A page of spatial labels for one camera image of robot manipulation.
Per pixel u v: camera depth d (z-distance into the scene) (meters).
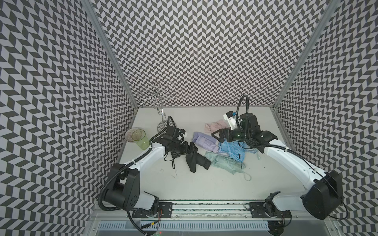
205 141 0.96
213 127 1.03
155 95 0.82
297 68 0.92
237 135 0.66
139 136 0.95
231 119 0.69
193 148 0.77
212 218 0.72
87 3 0.70
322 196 0.39
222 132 0.67
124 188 0.42
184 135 0.82
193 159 0.82
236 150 0.88
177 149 0.72
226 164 0.85
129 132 0.98
